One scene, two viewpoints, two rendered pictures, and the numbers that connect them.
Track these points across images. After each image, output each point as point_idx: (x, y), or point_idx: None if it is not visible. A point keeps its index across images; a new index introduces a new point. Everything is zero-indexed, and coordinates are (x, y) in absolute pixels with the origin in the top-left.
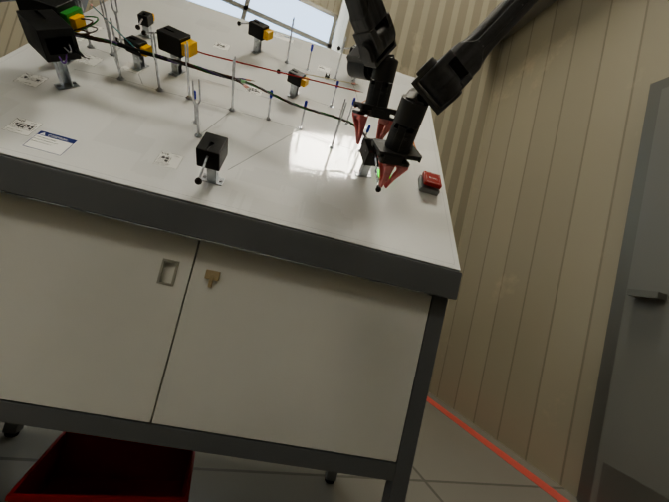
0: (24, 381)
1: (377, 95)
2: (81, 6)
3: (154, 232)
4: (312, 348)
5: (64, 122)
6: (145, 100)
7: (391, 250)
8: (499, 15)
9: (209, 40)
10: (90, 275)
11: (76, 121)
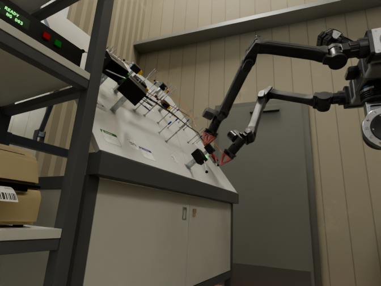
0: None
1: (216, 128)
2: None
3: (180, 195)
4: (214, 233)
5: (137, 138)
6: (138, 118)
7: (227, 189)
8: (258, 118)
9: None
10: (165, 222)
11: (138, 137)
